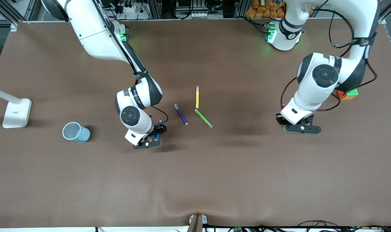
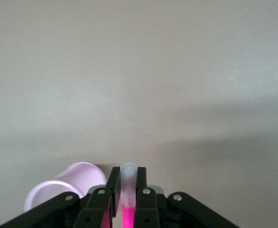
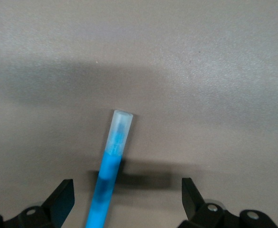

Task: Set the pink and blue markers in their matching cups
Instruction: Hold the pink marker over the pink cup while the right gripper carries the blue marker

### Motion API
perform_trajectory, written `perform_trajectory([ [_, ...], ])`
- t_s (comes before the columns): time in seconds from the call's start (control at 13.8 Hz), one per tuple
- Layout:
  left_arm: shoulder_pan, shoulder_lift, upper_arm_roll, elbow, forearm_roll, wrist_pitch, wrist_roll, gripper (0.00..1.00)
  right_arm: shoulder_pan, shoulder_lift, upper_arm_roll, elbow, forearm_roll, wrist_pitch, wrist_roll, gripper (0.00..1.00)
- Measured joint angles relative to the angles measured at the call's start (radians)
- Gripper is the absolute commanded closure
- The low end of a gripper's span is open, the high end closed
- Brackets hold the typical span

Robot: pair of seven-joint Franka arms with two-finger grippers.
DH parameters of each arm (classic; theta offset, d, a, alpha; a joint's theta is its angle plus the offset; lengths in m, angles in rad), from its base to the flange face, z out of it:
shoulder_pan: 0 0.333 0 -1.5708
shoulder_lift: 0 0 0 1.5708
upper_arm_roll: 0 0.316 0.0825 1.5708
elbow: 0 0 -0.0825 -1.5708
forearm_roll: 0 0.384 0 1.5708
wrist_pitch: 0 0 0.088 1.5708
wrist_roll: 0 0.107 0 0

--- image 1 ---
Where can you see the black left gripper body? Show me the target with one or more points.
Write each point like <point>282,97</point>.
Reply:
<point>280,119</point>

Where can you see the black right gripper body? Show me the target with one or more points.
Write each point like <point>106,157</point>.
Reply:
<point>160,130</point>

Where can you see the blue marker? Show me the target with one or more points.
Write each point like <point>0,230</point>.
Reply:
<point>159,122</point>

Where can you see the pink marker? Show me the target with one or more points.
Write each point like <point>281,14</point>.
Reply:
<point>283,105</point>

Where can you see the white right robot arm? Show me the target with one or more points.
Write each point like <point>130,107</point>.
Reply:
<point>92,32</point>

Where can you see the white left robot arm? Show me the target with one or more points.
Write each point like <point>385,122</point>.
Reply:
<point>324,75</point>

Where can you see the purple marker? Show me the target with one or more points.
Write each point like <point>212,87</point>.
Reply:
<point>181,115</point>

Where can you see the green marker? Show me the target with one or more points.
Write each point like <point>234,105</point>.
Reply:
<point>203,117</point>

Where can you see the yellow marker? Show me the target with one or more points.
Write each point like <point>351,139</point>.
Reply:
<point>197,98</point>

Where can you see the colourful puzzle cube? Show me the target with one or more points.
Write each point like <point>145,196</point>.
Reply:
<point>350,94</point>

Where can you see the brown table cover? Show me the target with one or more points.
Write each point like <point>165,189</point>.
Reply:
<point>195,177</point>

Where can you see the blue mesh cup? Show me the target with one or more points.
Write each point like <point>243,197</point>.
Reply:
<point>81,134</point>

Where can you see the metal table clamp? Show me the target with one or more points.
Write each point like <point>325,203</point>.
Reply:
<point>197,224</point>

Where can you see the orange snack pile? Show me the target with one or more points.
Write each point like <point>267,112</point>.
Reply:
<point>263,11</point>

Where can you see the white power strip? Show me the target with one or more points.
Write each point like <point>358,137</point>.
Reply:
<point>129,9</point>
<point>202,14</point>

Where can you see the white desk lamp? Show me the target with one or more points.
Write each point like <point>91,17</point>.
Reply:
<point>16,112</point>

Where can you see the aluminium frame profile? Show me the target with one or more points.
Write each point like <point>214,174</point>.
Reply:
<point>384,16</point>
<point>8,9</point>

